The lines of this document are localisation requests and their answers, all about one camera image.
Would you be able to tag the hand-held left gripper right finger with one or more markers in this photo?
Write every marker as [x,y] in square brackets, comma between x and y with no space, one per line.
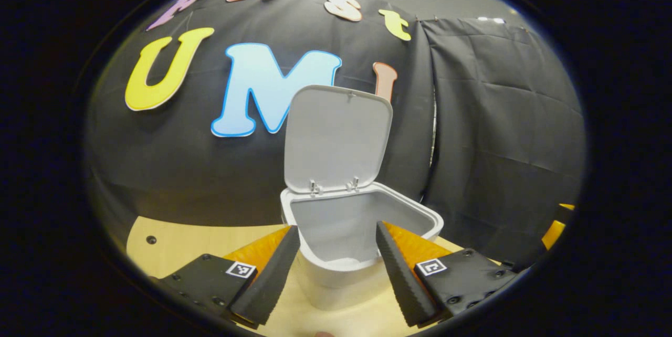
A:
[401,279]

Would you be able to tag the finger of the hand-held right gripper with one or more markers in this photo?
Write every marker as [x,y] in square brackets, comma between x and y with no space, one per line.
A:
[554,232]

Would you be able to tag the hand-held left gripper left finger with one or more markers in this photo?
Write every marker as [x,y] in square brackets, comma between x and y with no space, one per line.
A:
[273,284]

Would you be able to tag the white desktop garbage bin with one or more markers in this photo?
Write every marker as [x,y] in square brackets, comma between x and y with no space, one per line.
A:
[336,137]

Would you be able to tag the wooden desktop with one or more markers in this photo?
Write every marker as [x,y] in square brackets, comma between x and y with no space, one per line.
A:
[184,242]

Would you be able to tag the black desk grommet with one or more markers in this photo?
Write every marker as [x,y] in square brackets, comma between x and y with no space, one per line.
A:
[151,240]

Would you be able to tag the black backdrop cloth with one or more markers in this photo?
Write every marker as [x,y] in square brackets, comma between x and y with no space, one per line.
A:
[184,169]

